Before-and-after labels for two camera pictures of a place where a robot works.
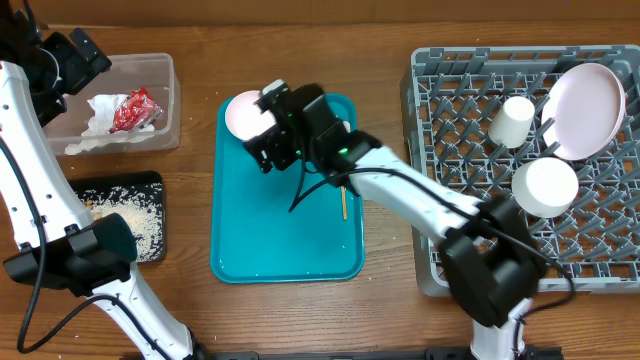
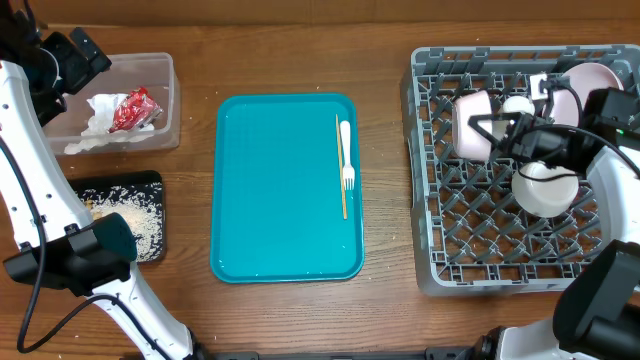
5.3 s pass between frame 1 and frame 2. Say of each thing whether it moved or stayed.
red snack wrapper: stayed
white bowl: stayed
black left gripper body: stayed
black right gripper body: moved
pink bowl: moved
